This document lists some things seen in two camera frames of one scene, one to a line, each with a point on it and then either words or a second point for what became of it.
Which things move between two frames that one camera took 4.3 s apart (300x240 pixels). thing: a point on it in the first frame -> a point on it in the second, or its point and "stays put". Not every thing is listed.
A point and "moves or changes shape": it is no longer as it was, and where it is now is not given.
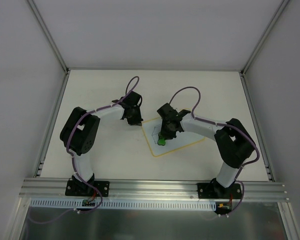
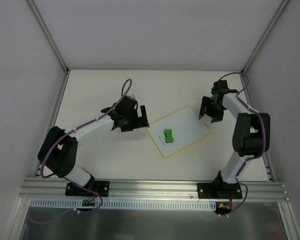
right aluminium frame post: (258, 131) stays put
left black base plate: (79, 188) stays put
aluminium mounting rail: (155, 189) stays put
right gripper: (167, 132) -> (212, 107)
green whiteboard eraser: (161, 142) moves or changes shape
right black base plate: (217, 191) stays put
